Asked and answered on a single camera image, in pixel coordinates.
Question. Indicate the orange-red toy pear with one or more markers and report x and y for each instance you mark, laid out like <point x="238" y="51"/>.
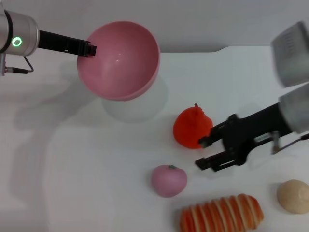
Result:
<point x="188" y="128"/>

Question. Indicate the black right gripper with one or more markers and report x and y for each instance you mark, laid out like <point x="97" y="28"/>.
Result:
<point x="251" y="128"/>

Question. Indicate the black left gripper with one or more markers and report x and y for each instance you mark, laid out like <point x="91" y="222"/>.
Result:
<point x="58" y="42"/>

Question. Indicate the pink plastic bowl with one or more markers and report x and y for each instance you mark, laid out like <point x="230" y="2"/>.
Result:
<point x="118" y="60"/>

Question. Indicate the orange striped toy bread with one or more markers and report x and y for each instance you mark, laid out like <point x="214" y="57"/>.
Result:
<point x="222" y="215"/>

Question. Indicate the pink toy peach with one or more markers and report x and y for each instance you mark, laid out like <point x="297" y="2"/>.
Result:
<point x="169" y="181"/>

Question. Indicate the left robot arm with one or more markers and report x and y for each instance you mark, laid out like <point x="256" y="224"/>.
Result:
<point x="19" y="33"/>

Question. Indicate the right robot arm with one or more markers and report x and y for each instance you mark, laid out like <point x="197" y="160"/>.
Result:
<point x="295" y="108"/>

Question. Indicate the beige toy bun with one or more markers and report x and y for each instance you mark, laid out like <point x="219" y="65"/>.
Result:
<point x="293" y="197"/>

